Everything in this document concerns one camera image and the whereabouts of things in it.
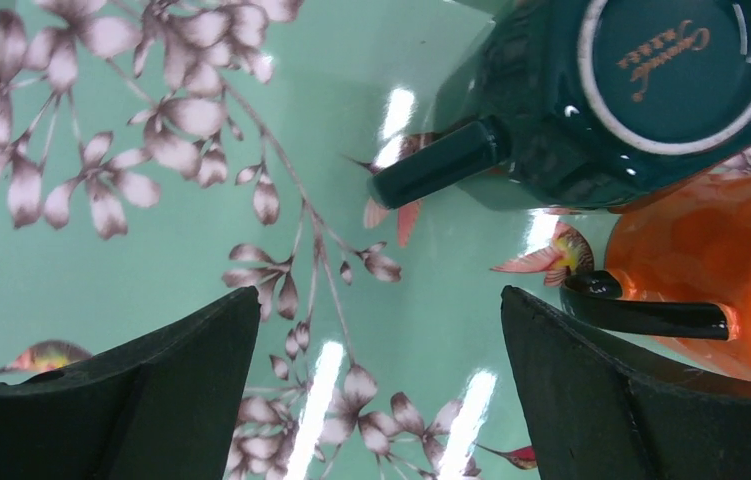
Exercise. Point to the dark teal mug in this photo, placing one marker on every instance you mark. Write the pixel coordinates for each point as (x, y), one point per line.
(592, 105)

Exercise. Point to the orange cup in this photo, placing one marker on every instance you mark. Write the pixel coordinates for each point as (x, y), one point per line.
(679, 270)

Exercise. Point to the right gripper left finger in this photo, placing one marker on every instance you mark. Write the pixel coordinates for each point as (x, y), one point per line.
(161, 406)

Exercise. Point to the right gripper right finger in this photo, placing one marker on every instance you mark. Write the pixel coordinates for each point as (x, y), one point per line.
(599, 407)

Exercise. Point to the green floral tray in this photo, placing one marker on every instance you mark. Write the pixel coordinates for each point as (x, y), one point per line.
(158, 155)

